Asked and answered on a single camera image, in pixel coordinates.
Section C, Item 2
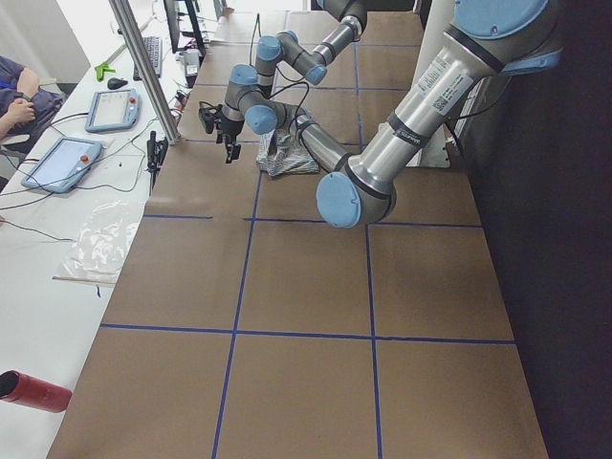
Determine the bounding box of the near blue teach pendant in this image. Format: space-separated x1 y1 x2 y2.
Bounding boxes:
21 137 103 193

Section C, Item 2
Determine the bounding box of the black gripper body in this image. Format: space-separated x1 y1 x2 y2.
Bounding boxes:
216 108 245 143

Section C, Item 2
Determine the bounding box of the black monitor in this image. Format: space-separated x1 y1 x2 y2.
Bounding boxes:
163 0 208 54

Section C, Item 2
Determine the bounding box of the black keyboard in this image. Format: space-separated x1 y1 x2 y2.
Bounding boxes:
142 36 164 77

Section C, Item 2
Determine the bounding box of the blue teach pendant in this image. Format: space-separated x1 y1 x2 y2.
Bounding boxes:
85 89 141 133
21 137 103 193

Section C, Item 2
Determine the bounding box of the black computer mouse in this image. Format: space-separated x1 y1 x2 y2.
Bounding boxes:
107 77 128 91

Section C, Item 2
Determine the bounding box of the clear plastic bag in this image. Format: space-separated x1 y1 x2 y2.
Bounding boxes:
54 200 144 285

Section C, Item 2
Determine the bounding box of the seated person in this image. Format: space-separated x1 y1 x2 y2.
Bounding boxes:
1 56 65 153

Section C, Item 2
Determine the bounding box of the green tool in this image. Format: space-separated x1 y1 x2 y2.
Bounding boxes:
95 61 116 81

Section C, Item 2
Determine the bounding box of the red cylinder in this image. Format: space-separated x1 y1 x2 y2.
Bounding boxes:
1 370 73 413

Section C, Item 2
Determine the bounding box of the navy white striped polo shirt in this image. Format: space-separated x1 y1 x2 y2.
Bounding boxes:
254 115 319 177

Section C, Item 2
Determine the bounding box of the aluminium frame post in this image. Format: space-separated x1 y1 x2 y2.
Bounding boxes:
109 0 181 145

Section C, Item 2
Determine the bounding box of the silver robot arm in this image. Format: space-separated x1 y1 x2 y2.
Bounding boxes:
199 1 562 229
254 0 368 98

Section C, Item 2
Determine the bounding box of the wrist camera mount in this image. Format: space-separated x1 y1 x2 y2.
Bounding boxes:
198 100 223 134

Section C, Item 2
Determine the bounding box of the far blue teach pendant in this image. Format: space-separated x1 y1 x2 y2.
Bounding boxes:
85 89 141 133

